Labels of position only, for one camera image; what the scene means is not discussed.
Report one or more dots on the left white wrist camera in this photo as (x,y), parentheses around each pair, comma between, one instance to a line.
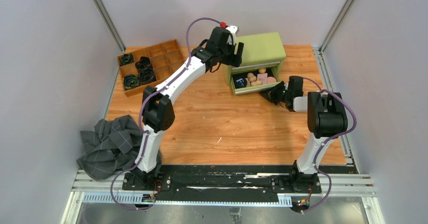
(233,29)

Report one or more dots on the pink rectangular card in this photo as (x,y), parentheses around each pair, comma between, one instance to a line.
(262,79)

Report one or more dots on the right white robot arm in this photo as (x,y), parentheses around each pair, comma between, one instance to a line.
(326,117)

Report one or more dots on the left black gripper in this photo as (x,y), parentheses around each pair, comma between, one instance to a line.
(237,58)

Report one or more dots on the green metal drawer box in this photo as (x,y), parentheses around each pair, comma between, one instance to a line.
(263,50)

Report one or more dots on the round navy compact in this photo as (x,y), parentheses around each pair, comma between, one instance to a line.
(240,82)

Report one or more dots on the brown compartment tray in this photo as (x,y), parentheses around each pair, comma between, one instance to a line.
(140,66)

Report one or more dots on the left aluminium frame post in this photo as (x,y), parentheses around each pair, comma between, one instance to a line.
(109,24)

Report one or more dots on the grey cloth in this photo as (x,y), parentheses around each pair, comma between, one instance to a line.
(111,146)

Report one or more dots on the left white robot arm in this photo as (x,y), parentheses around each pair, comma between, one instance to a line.
(157,112)

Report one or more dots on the aluminium frame post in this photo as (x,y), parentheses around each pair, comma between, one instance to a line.
(109,24)
(335,26)

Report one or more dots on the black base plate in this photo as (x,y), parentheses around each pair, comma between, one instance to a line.
(223,183)

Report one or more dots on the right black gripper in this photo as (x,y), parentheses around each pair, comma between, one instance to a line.
(270,94)

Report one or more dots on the right aluminium frame post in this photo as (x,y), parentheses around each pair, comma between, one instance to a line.
(335,26)

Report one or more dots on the pink round powder puff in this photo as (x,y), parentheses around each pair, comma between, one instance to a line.
(271,80)

